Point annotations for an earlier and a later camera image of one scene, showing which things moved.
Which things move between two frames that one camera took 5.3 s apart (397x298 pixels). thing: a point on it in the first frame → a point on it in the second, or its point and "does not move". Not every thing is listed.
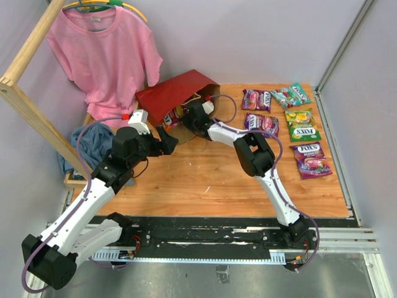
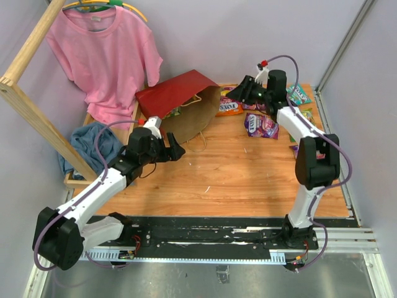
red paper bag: [165, 102] does not move
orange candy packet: [172, 118] → [229, 106]
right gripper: [185, 121] → [244, 90]
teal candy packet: [290, 96] does not move
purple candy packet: [254, 121] does not move
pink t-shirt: [108, 54] does not move
